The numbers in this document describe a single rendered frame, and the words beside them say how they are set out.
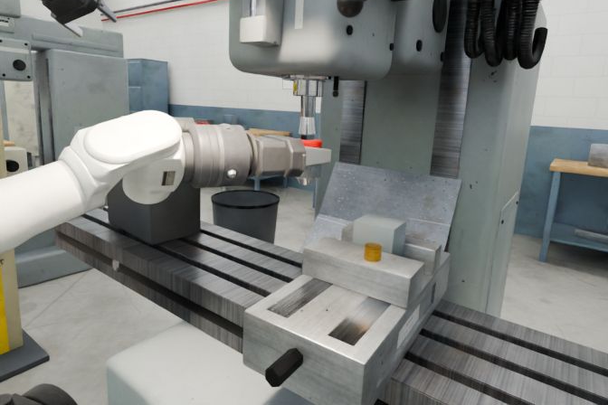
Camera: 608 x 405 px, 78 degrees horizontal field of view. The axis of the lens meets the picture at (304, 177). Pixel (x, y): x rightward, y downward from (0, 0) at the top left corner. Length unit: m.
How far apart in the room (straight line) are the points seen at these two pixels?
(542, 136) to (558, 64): 0.73
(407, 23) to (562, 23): 4.18
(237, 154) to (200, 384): 0.32
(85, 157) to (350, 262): 0.33
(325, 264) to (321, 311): 0.08
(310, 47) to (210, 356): 0.47
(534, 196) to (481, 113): 3.91
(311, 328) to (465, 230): 0.56
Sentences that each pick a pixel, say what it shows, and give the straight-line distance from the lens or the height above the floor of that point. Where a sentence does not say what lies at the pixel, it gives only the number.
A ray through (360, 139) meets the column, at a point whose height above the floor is 1.19.
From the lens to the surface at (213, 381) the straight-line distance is 0.60.
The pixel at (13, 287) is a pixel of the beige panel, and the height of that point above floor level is 0.35.
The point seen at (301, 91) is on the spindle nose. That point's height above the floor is 1.29.
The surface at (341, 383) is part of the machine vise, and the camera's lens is 0.41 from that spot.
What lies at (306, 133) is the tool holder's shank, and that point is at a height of 1.22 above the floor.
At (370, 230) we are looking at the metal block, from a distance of 0.53.
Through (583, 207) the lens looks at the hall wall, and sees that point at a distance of 4.76.
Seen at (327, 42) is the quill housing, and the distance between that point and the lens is 0.49.
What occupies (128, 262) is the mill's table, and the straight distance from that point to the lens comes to 0.84.
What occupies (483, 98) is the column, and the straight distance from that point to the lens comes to 0.87.
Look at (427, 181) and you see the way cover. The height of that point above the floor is 1.11.
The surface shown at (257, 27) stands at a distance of 0.50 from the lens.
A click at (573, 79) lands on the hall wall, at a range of 4.71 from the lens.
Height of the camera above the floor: 1.26
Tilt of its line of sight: 10 degrees down
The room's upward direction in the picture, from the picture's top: 3 degrees clockwise
